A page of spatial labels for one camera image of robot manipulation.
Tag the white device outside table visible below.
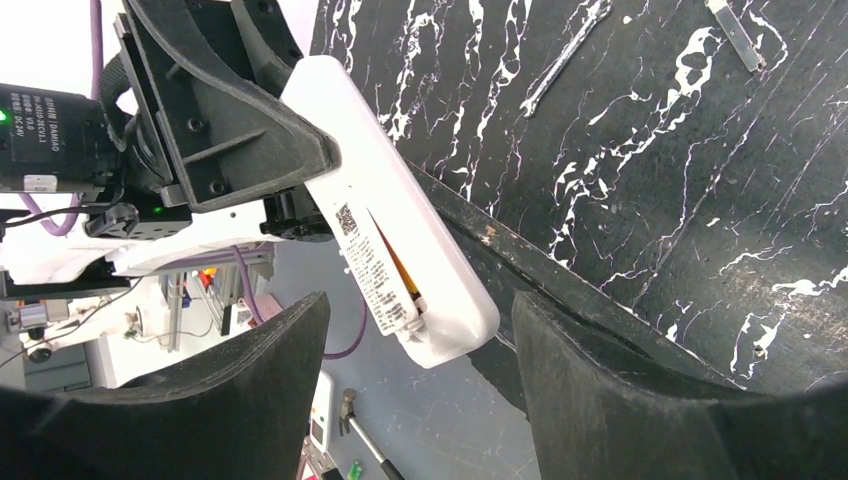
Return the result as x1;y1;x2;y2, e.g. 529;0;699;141
309;370;334;454

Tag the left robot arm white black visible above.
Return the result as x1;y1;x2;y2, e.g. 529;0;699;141
1;1;340;300

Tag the silver open-end wrench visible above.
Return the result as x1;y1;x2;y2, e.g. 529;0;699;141
519;0;612;119

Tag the green battery pair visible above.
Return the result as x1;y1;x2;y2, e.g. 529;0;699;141
346;461;363;480

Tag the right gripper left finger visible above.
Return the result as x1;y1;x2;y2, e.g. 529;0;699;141
1;292;330;479

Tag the claw hammer black handle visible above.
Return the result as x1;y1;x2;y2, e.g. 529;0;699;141
339;388;405;480

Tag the remote battery cover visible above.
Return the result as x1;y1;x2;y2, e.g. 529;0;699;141
334;202;419;336

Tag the white remote control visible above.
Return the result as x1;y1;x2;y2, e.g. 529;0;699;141
280;55;500;369

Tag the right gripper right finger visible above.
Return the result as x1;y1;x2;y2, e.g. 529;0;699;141
512;293;847;479

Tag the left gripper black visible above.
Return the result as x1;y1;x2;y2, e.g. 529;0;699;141
99;1;340;213

